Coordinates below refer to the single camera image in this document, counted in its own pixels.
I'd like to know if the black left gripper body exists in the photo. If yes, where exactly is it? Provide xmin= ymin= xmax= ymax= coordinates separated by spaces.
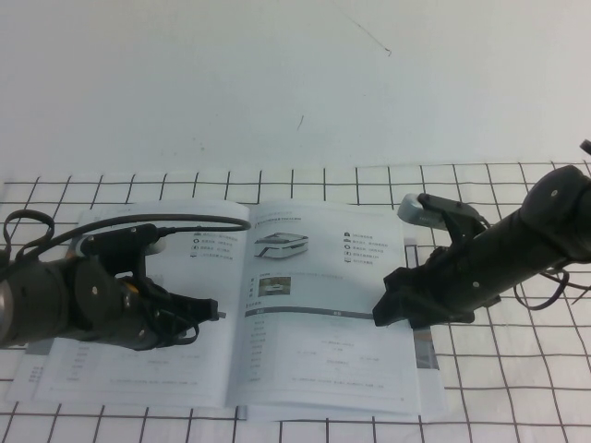
xmin=110 ymin=270 xmax=187 ymax=353

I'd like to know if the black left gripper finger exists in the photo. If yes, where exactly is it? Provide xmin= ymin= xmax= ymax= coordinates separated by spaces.
xmin=170 ymin=296 xmax=228 ymax=325
xmin=154 ymin=321 xmax=200 ymax=351

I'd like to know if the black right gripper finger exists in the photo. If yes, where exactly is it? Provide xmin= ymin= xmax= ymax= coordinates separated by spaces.
xmin=371 ymin=294 xmax=417 ymax=329
xmin=382 ymin=265 xmax=427 ymax=302

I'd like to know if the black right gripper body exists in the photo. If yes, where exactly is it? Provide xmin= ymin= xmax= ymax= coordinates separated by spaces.
xmin=405 ymin=239 xmax=502 ymax=329

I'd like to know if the white product catalogue book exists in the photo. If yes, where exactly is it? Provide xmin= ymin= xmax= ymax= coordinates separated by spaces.
xmin=6 ymin=198 xmax=447 ymax=424

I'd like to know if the white black-grid tablecloth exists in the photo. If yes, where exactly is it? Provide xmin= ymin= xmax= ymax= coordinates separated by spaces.
xmin=0 ymin=161 xmax=591 ymax=443

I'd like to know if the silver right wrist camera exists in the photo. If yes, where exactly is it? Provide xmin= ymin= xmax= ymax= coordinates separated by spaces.
xmin=396 ymin=192 xmax=449 ymax=231

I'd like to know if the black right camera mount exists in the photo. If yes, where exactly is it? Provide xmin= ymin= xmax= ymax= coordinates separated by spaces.
xmin=417 ymin=193 xmax=484 ymax=248

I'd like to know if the black left camera cable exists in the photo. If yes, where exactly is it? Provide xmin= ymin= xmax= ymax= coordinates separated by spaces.
xmin=0 ymin=210 xmax=254 ymax=278

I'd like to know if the black camera cable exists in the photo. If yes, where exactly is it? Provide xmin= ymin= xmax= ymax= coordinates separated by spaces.
xmin=512 ymin=267 xmax=591 ymax=316
xmin=0 ymin=210 xmax=254 ymax=278

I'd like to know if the black right camera cable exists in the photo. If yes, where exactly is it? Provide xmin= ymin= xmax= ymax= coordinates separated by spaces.
xmin=512 ymin=267 xmax=591 ymax=316

